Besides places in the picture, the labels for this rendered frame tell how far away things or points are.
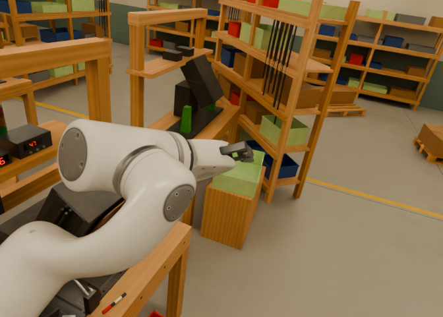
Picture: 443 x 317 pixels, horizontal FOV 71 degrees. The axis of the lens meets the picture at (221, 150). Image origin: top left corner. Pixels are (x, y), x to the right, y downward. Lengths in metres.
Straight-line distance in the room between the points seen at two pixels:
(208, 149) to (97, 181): 0.19
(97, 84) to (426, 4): 8.84
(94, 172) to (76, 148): 0.04
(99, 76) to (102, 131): 1.49
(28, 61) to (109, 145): 1.21
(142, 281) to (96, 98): 1.02
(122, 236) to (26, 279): 0.13
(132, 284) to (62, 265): 1.39
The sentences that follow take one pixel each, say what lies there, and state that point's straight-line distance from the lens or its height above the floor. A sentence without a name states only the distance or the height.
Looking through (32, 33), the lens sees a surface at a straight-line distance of 11.47.
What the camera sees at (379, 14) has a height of 2.10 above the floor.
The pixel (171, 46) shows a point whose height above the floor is 0.36.
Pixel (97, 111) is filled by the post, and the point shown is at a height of 1.55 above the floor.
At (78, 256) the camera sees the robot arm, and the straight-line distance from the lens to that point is 0.36.
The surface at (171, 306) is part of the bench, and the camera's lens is 2.56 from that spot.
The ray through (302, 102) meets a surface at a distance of 3.52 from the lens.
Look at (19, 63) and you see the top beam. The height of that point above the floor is 1.90.
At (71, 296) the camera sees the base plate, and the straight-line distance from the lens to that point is 1.77.
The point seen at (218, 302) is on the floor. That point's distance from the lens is 2.82.
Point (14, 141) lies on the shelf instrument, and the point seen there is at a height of 1.61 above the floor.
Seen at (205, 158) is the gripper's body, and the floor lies 2.05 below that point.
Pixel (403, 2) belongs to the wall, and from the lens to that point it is 9.72.
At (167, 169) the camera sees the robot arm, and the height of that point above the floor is 2.10.
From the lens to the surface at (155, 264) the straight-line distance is 1.83.
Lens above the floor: 2.29
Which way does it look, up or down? 28 degrees down
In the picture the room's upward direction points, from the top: 8 degrees clockwise
